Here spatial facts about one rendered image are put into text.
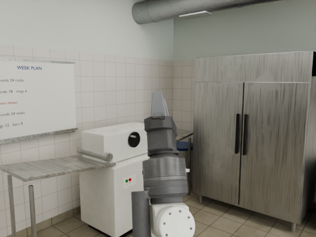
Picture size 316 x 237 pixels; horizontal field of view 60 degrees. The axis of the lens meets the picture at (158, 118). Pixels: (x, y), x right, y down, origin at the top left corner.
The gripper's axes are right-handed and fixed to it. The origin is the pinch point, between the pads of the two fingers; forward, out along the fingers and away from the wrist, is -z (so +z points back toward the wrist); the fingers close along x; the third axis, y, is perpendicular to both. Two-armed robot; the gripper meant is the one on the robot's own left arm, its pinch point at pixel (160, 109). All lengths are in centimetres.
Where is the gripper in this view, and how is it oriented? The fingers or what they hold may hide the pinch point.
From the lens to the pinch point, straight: 59.0
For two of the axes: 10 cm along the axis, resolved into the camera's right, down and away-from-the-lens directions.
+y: -9.8, 1.1, 1.5
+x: -1.7, -2.5, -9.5
